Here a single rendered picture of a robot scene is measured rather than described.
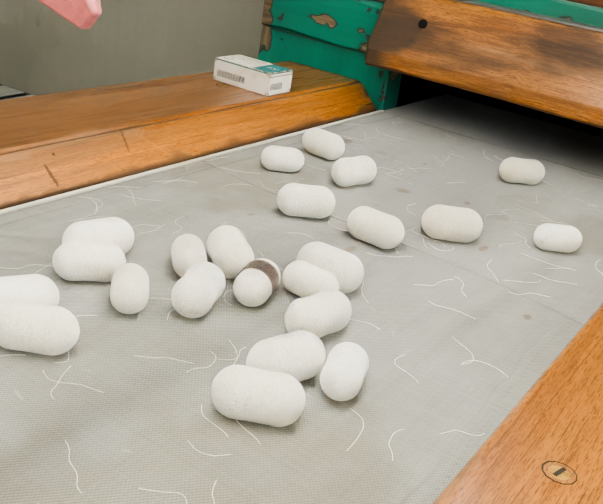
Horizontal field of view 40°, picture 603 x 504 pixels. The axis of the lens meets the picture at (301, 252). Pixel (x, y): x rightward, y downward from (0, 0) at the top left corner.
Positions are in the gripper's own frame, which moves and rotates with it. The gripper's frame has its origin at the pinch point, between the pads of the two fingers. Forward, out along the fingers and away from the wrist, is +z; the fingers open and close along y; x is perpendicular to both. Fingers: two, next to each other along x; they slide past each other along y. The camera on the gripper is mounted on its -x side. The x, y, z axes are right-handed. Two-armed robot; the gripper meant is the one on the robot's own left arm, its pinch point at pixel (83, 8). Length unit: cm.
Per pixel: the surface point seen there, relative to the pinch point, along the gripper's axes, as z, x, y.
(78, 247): 11.0, 3.5, -5.5
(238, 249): 14.8, 0.1, 0.5
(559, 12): 8.5, -8.3, 42.2
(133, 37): -63, 95, 117
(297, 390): 21.9, -5.6, -7.5
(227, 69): -2.8, 12.7, 26.1
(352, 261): 18.4, -2.9, 4.0
